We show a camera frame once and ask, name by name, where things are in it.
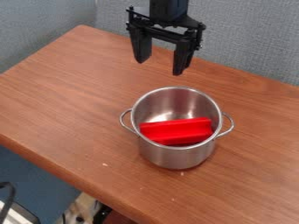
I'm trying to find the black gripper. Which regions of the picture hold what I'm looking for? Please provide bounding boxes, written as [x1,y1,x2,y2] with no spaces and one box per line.
[125,0,206,75]

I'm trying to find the red block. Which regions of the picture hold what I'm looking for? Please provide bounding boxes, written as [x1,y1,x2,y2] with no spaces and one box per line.
[139,117,214,145]

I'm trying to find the stainless steel pot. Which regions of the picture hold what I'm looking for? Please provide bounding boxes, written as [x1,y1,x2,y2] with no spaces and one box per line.
[119,86,234,170]

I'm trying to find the beige clutter under table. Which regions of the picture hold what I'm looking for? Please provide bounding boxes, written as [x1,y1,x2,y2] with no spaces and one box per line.
[56,193,112,224]

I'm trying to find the white box under table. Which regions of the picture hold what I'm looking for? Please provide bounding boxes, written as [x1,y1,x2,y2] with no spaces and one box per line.
[4,202,41,224]

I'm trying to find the black cable loop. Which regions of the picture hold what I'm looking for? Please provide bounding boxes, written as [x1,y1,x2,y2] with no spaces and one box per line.
[0,181,17,224]

